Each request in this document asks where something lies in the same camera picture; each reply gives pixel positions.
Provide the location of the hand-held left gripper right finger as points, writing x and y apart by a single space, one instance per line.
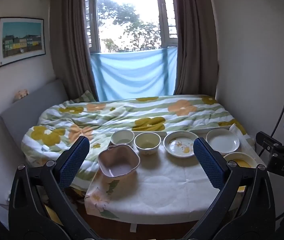
209 163

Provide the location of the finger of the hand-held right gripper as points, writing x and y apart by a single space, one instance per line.
267 140

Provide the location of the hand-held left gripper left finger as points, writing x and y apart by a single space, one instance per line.
75 162

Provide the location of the plain white plate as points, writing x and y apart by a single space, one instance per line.
222 140

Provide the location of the yellow rimmed bowl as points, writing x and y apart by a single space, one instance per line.
240 161

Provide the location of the patterned round plate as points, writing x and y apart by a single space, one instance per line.
180 143

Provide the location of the pink square bowl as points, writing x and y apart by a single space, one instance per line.
118 162

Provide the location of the white round bowl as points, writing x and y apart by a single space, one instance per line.
122 137

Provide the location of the cream patterned bowl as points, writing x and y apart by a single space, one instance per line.
147 143

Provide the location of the floral white tablecloth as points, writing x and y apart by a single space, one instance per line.
172 187

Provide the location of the floral striped blanket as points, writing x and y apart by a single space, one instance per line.
122 115

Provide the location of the green striped pillow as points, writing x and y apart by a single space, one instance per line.
85 96

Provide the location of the grey headboard cushion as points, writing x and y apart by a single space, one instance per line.
32 105

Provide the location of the small plush toy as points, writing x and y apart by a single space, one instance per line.
22 93

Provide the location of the light blue cloth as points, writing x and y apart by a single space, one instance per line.
134 75

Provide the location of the brown curtain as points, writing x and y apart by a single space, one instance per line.
194 37
69 42

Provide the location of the window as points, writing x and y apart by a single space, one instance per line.
129 15

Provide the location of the framed wall picture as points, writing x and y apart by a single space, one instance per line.
21 40

